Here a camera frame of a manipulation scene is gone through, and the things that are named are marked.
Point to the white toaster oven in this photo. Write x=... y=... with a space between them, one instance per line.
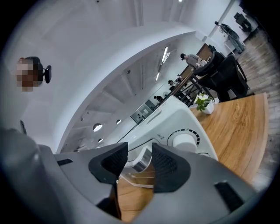
x=175 y=113

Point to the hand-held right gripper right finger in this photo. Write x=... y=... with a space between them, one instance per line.
x=170 y=172

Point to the white glass oven door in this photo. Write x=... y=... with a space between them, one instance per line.
x=136 y=153

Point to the black office chair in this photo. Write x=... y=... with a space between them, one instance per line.
x=234 y=81
x=240 y=20
x=210 y=65

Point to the ceiling tube light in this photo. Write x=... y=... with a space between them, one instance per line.
x=165 y=54
x=157 y=76

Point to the black metal railing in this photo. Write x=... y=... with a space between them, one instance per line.
x=166 y=97

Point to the black head-worn camera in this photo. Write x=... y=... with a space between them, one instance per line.
x=47 y=74

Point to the person's head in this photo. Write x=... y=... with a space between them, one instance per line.
x=28 y=76

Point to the black pendant lamp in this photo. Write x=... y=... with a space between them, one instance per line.
x=97 y=127
x=118 y=121
x=100 y=140

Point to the potted plant in white pot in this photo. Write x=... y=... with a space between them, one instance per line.
x=207 y=107

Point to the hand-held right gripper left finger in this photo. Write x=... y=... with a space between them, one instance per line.
x=109 y=166

